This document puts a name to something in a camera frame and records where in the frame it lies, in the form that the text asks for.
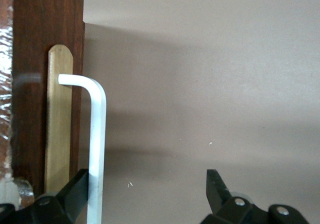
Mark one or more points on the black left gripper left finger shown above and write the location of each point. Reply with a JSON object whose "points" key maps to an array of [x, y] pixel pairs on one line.
{"points": [[72, 201]]}

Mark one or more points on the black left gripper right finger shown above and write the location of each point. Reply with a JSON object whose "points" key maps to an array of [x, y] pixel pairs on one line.
{"points": [[217, 199]]}

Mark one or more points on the wooden drawer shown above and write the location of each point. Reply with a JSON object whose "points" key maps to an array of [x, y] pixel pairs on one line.
{"points": [[30, 59]]}

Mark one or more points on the light wooden stick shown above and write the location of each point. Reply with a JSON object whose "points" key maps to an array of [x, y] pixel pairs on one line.
{"points": [[58, 121]]}

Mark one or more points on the brown table cover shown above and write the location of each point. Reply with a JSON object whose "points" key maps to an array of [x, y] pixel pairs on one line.
{"points": [[200, 84]]}

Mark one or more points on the dark wooden cabinet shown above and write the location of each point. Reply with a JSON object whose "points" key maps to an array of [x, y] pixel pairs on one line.
{"points": [[5, 84]]}

